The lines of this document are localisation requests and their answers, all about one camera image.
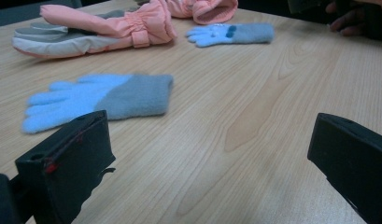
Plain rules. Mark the plain blue grey knit glove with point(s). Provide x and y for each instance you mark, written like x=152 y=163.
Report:
x=117 y=96

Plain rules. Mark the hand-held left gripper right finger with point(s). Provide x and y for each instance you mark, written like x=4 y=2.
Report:
x=356 y=161

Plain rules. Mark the blue grey glove with dots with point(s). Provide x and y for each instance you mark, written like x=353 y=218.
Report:
x=241 y=33

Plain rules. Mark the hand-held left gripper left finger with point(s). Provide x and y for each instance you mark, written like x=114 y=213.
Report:
x=70 y=161

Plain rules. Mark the pink ski glove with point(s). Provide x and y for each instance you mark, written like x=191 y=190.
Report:
x=210 y=12
x=148 y=28

